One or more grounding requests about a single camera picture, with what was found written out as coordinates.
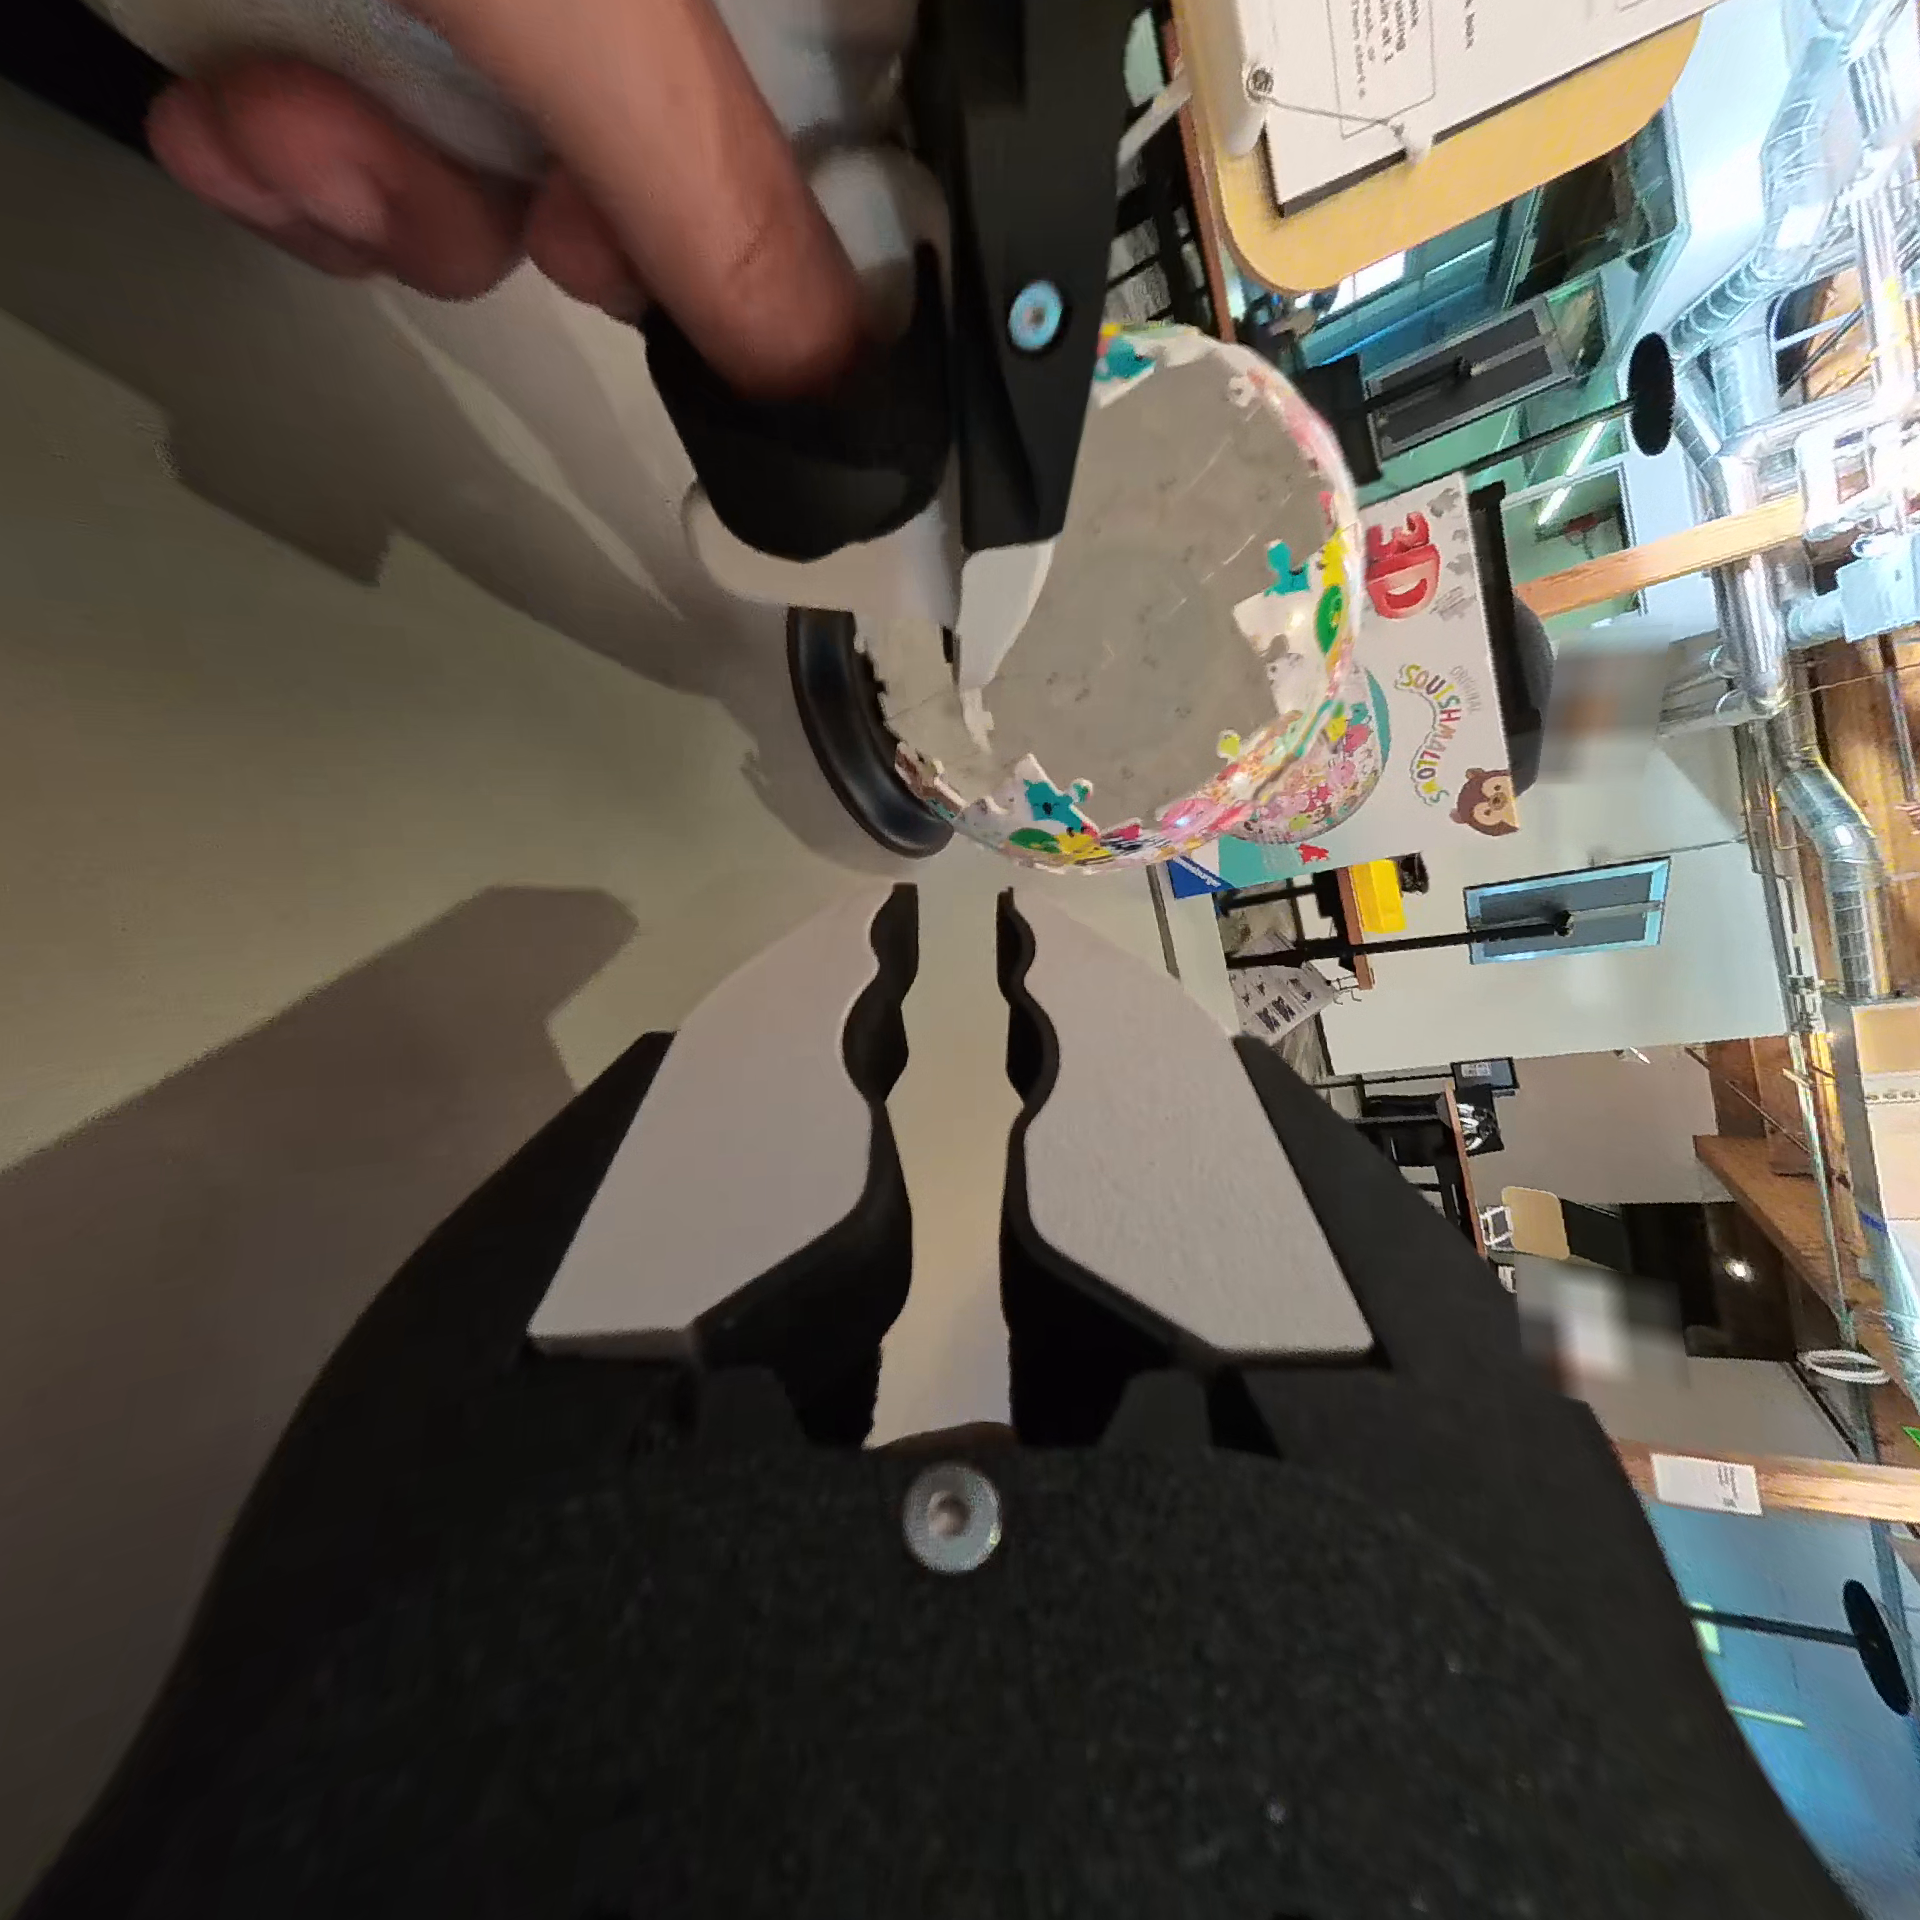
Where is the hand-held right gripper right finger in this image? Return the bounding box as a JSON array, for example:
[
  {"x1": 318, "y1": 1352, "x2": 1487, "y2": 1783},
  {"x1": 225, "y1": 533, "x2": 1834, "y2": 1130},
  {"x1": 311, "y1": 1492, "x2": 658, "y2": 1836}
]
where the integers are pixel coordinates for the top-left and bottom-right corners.
[{"x1": 997, "y1": 889, "x2": 1375, "y2": 1387}]

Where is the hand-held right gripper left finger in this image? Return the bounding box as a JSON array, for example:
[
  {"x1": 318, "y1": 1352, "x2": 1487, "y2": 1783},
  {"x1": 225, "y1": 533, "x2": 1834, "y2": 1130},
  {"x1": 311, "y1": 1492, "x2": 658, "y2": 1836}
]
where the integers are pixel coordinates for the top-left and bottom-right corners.
[{"x1": 532, "y1": 889, "x2": 917, "y2": 1387}]

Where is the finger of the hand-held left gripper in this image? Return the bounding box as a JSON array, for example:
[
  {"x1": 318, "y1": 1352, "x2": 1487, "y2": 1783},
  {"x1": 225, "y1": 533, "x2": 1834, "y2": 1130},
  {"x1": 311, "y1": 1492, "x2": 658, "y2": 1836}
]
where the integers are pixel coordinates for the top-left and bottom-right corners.
[{"x1": 948, "y1": 536, "x2": 1057, "y2": 746}]

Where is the colourful puzzle ball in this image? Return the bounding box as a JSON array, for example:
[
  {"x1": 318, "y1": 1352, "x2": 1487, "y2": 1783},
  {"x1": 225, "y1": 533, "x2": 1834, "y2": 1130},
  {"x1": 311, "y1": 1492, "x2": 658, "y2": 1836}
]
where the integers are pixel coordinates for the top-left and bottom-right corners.
[{"x1": 855, "y1": 324, "x2": 1386, "y2": 874}]

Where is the black ball stand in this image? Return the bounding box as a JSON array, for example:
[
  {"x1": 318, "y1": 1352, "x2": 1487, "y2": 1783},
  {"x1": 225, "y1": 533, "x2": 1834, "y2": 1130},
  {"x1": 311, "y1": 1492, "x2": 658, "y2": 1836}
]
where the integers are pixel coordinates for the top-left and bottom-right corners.
[{"x1": 785, "y1": 601, "x2": 961, "y2": 867}]

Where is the puzzle box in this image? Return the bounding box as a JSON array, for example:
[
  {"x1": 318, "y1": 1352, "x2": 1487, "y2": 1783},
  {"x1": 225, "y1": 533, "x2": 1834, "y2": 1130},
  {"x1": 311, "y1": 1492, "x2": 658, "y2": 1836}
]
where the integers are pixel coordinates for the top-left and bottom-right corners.
[{"x1": 1215, "y1": 475, "x2": 1518, "y2": 888}]

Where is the person's left hand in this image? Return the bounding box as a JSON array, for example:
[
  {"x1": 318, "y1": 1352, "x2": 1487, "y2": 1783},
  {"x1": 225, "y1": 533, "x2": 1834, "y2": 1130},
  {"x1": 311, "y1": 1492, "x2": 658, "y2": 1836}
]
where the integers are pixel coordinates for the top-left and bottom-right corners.
[{"x1": 144, "y1": 0, "x2": 903, "y2": 397}]

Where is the silver ventilation duct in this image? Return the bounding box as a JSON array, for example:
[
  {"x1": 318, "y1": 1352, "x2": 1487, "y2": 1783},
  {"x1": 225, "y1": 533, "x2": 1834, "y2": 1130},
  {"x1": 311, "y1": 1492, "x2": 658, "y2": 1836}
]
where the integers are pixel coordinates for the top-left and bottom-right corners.
[{"x1": 1696, "y1": 287, "x2": 1920, "y2": 1008}]

